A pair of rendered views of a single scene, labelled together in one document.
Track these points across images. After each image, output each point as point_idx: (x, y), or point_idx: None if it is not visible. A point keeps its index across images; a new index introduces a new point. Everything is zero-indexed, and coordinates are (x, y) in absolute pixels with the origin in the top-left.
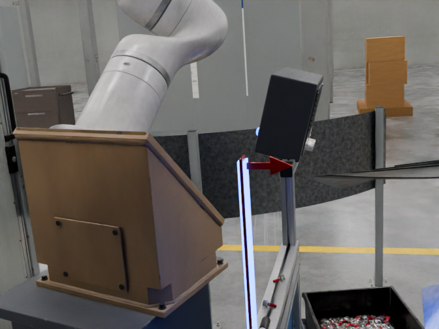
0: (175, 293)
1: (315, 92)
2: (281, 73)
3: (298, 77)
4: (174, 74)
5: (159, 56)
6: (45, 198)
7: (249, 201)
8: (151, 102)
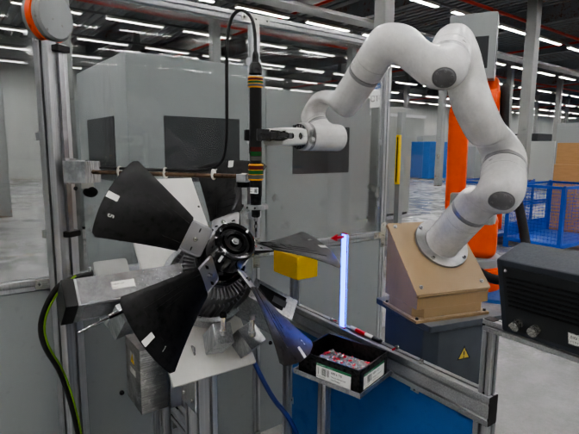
0: (389, 300)
1: (498, 266)
2: (542, 247)
3: (532, 254)
4: (466, 213)
5: (456, 200)
6: None
7: (345, 251)
8: (444, 223)
